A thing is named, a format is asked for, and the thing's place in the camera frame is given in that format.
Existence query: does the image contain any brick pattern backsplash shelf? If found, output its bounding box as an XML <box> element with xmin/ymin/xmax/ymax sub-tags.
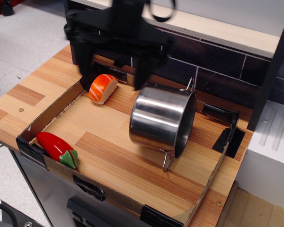
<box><xmin>63</xmin><ymin>0</ymin><xmax>284</xmax><ymax>132</ymax></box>

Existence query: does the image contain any black cable lower left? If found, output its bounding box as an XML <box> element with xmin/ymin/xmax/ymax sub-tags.
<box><xmin>0</xmin><ymin>202</ymin><xmax>17</xmax><ymax>227</ymax></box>

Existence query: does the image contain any salmon nigiri sushi toy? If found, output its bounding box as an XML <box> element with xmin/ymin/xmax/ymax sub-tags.
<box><xmin>89</xmin><ymin>74</ymin><xmax>118</xmax><ymax>105</ymax></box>

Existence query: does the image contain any black panel under table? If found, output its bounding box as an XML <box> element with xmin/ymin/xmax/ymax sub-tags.
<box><xmin>66</xmin><ymin>199</ymin><xmax>143</xmax><ymax>227</ymax></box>

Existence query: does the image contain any black chair wheel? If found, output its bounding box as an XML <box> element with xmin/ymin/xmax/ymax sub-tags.
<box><xmin>0</xmin><ymin>0</ymin><xmax>14</xmax><ymax>17</ymax></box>

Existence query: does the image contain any cardboard fence with black tape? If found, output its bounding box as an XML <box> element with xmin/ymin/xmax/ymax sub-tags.
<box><xmin>17</xmin><ymin>59</ymin><xmax>251</xmax><ymax>227</ymax></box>

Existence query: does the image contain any white plastic sink drainer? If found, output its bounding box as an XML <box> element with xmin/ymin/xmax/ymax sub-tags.
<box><xmin>236</xmin><ymin>101</ymin><xmax>284</xmax><ymax>208</ymax></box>

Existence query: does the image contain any stainless steel pot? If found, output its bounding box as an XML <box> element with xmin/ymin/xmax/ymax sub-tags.
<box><xmin>129</xmin><ymin>83</ymin><xmax>197</xmax><ymax>172</ymax></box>

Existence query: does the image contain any red chili pepper toy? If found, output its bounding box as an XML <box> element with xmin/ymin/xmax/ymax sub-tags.
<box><xmin>36</xmin><ymin>132</ymin><xmax>79</xmax><ymax>169</ymax></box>

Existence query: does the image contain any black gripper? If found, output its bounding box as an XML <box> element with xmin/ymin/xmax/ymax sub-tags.
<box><xmin>64</xmin><ymin>0</ymin><xmax>175</xmax><ymax>90</ymax></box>

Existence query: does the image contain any black cable loop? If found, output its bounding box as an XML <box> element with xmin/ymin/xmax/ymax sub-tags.
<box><xmin>145</xmin><ymin>0</ymin><xmax>177</xmax><ymax>23</ymax></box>

